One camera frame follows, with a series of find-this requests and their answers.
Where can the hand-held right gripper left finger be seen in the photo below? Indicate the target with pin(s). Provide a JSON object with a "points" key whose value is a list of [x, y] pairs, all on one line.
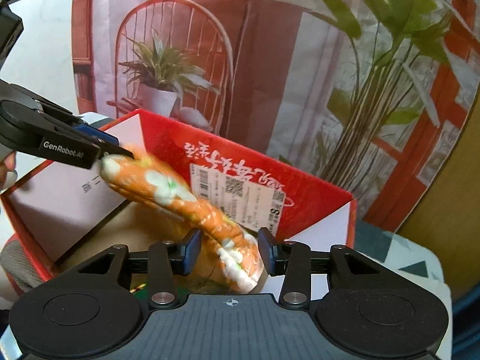
{"points": [[194, 249]]}

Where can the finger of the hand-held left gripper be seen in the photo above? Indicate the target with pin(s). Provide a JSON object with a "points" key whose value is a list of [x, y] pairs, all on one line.
{"points": [[95, 133], [116, 152]]}

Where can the wall poster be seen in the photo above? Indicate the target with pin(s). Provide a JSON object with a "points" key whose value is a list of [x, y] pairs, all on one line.
{"points": [[262, 63]]}

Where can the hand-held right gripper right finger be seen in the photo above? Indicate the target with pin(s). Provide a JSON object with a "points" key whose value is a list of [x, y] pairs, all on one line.
{"points": [[263, 247]]}

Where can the red cardboard box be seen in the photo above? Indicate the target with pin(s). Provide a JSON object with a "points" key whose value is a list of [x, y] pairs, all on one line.
{"points": [[165, 142]]}

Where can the person's left hand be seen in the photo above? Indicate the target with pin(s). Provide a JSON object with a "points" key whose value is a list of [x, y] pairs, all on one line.
{"points": [[5, 172]]}

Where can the printed blanket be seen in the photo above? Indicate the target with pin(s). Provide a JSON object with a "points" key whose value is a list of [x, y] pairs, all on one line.
{"points": [[393, 247]]}

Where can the orange floral cloth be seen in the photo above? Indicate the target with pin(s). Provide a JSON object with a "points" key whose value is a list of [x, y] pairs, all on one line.
{"points": [[210, 213]]}

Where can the grey knitted cloth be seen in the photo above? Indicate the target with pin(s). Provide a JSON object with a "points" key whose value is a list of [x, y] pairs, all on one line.
{"points": [[22, 262]]}

